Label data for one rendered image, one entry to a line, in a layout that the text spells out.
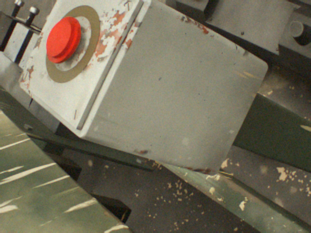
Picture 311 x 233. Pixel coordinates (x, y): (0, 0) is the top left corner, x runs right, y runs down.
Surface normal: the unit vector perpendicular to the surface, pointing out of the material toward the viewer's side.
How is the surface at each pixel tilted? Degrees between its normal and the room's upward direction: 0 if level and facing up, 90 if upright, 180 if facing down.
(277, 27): 0
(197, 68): 90
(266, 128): 90
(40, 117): 0
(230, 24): 0
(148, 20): 90
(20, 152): 57
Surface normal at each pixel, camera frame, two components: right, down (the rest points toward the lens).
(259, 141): 0.59, 0.38
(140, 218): -0.68, -0.25
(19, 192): 0.00, -0.88
